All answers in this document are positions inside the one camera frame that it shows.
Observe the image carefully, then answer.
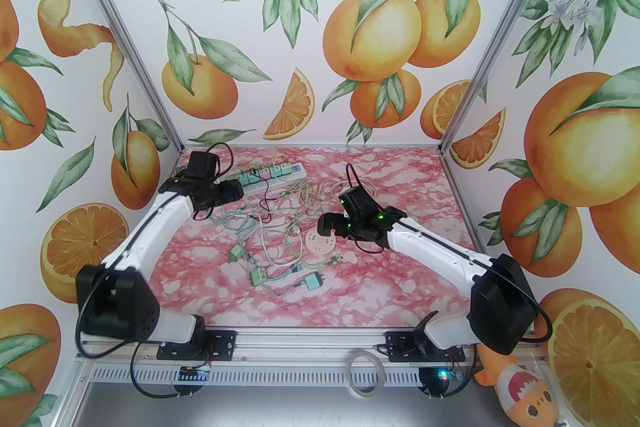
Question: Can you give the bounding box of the round pink white power socket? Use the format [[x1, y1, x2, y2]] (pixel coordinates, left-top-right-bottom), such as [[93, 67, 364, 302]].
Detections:
[[305, 229, 335, 256]]

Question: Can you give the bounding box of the white power strip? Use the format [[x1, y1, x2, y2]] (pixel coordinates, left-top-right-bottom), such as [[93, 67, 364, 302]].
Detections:
[[239, 162, 307, 195]]

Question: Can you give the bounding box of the clear tape roll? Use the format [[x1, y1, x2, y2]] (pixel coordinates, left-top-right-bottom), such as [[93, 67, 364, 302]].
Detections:
[[346, 349, 386, 399]]

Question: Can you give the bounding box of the perforated metal strip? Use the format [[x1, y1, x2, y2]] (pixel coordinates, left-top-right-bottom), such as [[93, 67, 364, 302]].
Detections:
[[80, 366, 476, 385]]

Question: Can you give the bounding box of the orange shark plush toy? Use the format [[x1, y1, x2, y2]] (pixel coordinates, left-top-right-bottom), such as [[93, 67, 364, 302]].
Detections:
[[474, 345, 561, 427]]

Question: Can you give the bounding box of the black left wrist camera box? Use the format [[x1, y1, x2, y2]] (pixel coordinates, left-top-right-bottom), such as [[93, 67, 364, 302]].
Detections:
[[187, 151, 221, 179]]

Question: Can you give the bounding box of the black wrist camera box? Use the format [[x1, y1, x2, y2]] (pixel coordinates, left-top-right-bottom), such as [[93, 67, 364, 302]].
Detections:
[[339, 187, 375, 216], [187, 151, 221, 179]]

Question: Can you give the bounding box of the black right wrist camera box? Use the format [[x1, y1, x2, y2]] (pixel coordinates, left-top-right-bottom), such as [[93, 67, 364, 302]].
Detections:
[[339, 187, 375, 216]]

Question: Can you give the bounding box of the teal USB cable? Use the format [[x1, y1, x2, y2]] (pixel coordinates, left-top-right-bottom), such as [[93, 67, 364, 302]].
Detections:
[[209, 205, 281, 265]]

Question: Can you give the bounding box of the white round socket cord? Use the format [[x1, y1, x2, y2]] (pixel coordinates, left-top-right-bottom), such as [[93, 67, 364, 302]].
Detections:
[[322, 180, 381, 215]]

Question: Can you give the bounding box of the black USB cable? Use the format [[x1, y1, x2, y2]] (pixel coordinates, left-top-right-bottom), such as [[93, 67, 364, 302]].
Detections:
[[257, 182, 278, 215]]

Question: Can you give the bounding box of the white power strip cord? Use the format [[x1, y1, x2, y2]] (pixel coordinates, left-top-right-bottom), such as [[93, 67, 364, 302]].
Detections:
[[250, 210, 301, 268]]

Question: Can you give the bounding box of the aluminium back rail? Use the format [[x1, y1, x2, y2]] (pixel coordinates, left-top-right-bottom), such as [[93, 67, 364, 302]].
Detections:
[[180, 143, 445, 150]]

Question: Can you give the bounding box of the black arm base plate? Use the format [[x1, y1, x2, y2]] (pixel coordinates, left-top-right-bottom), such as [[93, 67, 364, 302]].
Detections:
[[387, 331, 466, 362], [156, 329, 237, 360]]

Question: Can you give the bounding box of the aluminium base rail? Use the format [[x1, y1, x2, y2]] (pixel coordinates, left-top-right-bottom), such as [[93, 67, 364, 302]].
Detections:
[[75, 322, 551, 368]]

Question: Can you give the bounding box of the aluminium frame post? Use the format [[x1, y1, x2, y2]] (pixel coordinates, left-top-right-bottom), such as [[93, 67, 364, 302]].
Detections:
[[59, 0, 185, 154], [436, 0, 571, 158]]

